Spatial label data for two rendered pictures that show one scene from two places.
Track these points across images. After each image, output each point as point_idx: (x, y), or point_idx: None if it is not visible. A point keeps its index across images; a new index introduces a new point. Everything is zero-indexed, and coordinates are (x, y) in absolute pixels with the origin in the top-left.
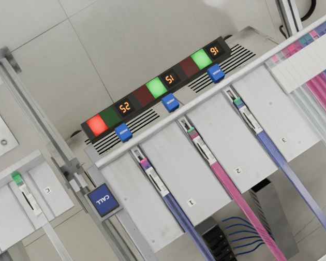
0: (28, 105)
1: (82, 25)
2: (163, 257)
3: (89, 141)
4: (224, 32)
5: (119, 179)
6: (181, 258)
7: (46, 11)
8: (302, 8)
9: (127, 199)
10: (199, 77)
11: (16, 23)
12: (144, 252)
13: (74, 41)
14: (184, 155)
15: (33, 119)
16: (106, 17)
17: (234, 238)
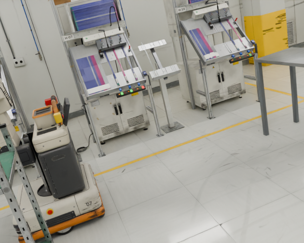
0: (155, 111)
1: (140, 141)
2: None
3: (143, 121)
4: (103, 144)
5: (141, 77)
6: None
7: (147, 141)
8: (80, 150)
9: (140, 74)
10: (115, 128)
11: (155, 140)
12: (139, 66)
13: (142, 139)
14: (129, 78)
15: (154, 104)
16: (133, 142)
17: None
